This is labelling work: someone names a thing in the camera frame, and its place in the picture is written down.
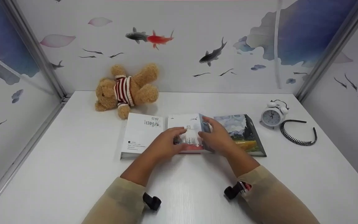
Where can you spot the person's right hand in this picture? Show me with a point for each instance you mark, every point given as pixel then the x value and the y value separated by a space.
pixel 221 138

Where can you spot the person's left hand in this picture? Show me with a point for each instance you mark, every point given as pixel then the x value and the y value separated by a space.
pixel 163 146

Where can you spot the person's right fingers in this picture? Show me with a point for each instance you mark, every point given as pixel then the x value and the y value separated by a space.
pixel 213 123

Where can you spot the person's right thumb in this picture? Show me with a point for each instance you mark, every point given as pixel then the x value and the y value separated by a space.
pixel 204 136

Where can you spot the person's left fingers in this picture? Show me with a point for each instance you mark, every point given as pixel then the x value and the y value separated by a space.
pixel 177 135

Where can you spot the white book pink edge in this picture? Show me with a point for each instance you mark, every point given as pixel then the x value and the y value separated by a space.
pixel 186 123

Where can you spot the person's right forearm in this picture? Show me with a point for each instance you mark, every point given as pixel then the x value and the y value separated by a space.
pixel 266 193

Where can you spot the person's left forearm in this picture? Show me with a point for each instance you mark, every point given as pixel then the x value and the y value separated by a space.
pixel 129 193

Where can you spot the book with painting cover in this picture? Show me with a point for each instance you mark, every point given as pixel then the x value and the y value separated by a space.
pixel 244 130

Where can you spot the white book black print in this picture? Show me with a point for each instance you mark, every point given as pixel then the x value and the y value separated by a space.
pixel 140 133

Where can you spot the white twin-bell alarm clock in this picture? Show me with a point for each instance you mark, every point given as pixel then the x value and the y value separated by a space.
pixel 271 117

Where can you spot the black wrist band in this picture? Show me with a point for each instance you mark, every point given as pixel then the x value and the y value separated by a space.
pixel 152 201
pixel 235 189

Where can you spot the brown teddy bear striped shirt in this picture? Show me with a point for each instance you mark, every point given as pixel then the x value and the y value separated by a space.
pixel 135 88

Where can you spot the black toothed headband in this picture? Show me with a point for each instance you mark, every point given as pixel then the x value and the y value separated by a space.
pixel 297 141

